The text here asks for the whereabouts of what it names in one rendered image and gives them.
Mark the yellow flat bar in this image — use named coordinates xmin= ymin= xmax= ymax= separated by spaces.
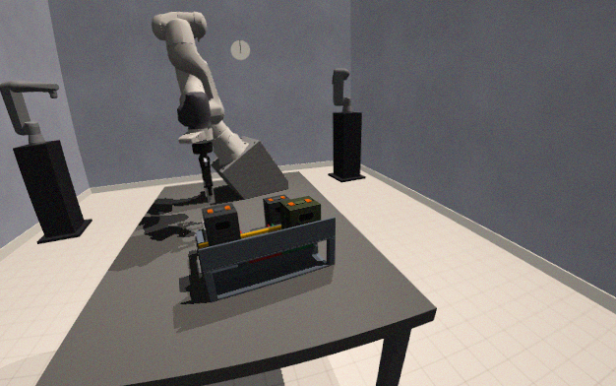
xmin=199 ymin=225 xmax=281 ymax=248

